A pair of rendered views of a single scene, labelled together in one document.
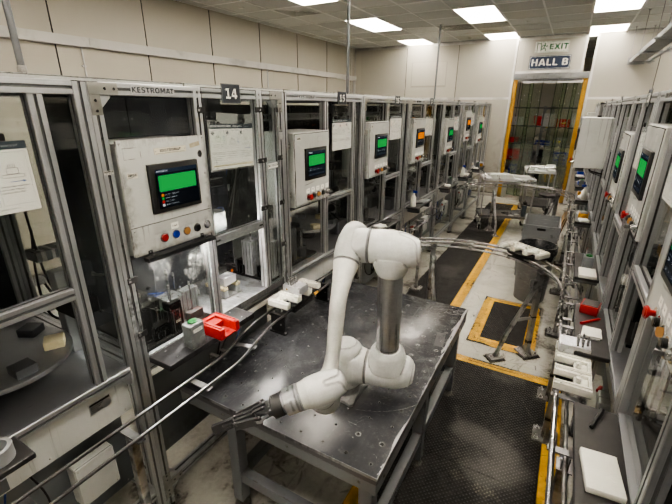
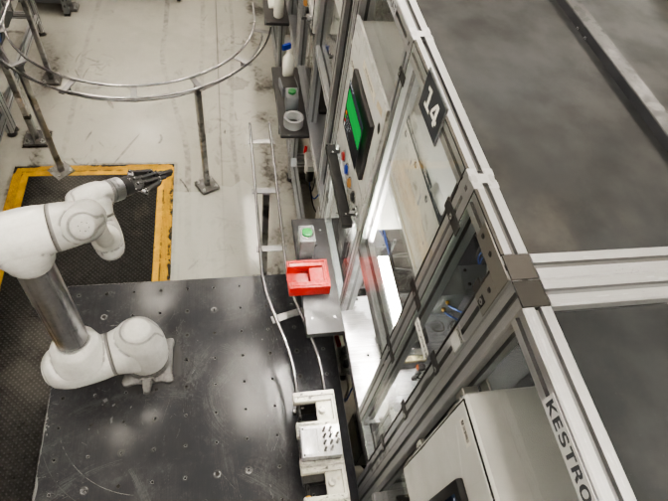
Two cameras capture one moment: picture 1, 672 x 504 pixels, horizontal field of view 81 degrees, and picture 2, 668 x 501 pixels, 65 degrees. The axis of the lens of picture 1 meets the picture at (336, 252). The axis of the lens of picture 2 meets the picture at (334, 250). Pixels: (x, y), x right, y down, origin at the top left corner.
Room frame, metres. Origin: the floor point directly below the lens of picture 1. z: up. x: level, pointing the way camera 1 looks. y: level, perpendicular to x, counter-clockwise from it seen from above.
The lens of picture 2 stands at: (2.52, -0.20, 2.62)
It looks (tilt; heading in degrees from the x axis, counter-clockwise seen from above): 53 degrees down; 133
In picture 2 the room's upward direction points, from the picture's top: 12 degrees clockwise
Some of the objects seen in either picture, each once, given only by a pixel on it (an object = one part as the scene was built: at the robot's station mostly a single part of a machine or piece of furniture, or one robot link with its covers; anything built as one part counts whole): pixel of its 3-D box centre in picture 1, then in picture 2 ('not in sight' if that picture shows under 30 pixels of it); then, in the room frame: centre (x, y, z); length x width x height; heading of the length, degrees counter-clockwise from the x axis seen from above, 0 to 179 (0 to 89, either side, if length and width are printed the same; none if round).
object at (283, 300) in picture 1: (295, 296); (319, 448); (2.22, 0.25, 0.84); 0.36 x 0.14 x 0.10; 151
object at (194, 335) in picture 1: (192, 332); (307, 242); (1.58, 0.66, 0.97); 0.08 x 0.08 x 0.12; 61
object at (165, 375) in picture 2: (345, 382); (147, 364); (1.57, -0.05, 0.71); 0.22 x 0.18 x 0.06; 151
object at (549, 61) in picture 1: (549, 62); not in sight; (8.81, -4.27, 2.82); 0.75 x 0.04 x 0.25; 61
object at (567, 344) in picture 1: (575, 342); not in sight; (1.60, -1.12, 0.92); 0.13 x 0.10 x 0.09; 61
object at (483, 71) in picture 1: (423, 120); not in sight; (10.10, -2.10, 1.65); 3.78 x 0.08 x 3.30; 61
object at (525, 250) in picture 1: (523, 252); not in sight; (3.05, -1.54, 0.84); 0.37 x 0.14 x 0.10; 29
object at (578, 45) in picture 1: (550, 54); not in sight; (8.86, -4.29, 2.96); 1.23 x 0.08 x 0.68; 61
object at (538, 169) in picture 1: (537, 189); not in sight; (7.51, -3.83, 0.48); 0.84 x 0.58 x 0.97; 159
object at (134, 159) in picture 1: (153, 190); (395, 126); (1.73, 0.81, 1.60); 0.42 x 0.29 x 0.46; 151
